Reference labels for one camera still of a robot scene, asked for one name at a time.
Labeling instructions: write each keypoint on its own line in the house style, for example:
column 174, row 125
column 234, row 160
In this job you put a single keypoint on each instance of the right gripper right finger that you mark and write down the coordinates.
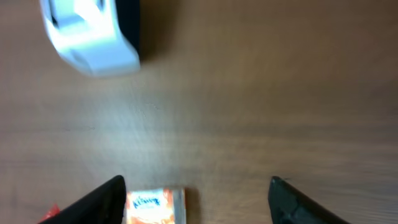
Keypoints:
column 288, row 205

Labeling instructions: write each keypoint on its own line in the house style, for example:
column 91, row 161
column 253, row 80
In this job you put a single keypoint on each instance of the red candy bag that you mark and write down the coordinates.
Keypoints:
column 53, row 211

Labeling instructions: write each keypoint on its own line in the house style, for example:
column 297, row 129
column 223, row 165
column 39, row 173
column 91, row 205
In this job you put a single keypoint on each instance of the white barcode scanner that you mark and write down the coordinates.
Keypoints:
column 99, row 38

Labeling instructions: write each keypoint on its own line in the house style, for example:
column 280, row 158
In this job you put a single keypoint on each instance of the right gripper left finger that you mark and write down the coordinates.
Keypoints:
column 103, row 205

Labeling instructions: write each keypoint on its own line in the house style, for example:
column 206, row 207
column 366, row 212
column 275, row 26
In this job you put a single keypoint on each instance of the orange tissue pack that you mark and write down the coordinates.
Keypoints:
column 156, row 206

